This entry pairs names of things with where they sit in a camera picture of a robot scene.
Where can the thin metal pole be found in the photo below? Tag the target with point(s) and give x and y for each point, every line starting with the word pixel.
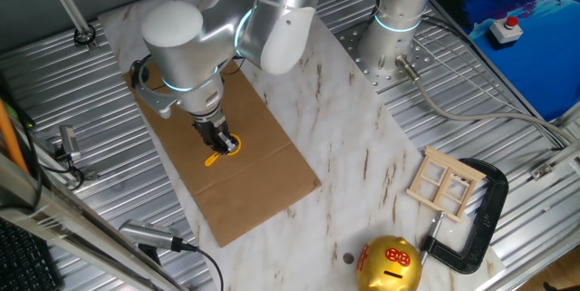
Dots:
pixel 68 3

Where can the golden piggy bank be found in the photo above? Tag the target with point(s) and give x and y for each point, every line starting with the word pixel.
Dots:
pixel 385 264

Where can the red emergency stop button box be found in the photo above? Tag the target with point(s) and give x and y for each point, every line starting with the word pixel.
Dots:
pixel 505 32

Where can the wooden window frame model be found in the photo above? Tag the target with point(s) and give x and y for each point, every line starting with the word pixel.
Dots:
pixel 455 164

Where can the aluminium frame rail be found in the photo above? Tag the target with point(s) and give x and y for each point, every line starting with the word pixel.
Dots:
pixel 68 223

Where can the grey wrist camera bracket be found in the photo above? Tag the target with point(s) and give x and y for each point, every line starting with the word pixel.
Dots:
pixel 151 98

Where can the silver ribbed camera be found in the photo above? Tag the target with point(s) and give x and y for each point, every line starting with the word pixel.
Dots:
pixel 145 233

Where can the small silver camera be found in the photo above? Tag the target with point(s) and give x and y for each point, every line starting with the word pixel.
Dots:
pixel 69 141

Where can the black C-clamp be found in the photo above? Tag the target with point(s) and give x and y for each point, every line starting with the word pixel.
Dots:
pixel 496 191

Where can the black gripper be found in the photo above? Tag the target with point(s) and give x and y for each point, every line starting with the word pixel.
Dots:
pixel 210 130

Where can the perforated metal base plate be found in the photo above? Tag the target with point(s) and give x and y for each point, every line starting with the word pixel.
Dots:
pixel 362 69

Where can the orange pole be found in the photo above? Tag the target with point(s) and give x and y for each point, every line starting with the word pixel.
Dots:
pixel 9 137

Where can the camera clamp mount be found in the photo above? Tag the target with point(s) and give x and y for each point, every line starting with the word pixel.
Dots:
pixel 149 255

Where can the blue printed mat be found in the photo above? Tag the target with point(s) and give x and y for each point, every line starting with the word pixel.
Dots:
pixel 544 55

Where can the brown cardboard sheet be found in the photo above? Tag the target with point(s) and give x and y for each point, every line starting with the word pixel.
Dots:
pixel 263 191

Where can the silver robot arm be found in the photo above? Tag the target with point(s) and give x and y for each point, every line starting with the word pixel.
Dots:
pixel 290 1

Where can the black keyboard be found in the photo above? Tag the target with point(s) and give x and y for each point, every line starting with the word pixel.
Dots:
pixel 22 264

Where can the white marble board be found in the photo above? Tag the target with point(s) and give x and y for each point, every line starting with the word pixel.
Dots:
pixel 344 146

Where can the aluminium corner bracket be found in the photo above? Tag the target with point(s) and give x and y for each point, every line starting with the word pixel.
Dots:
pixel 544 169

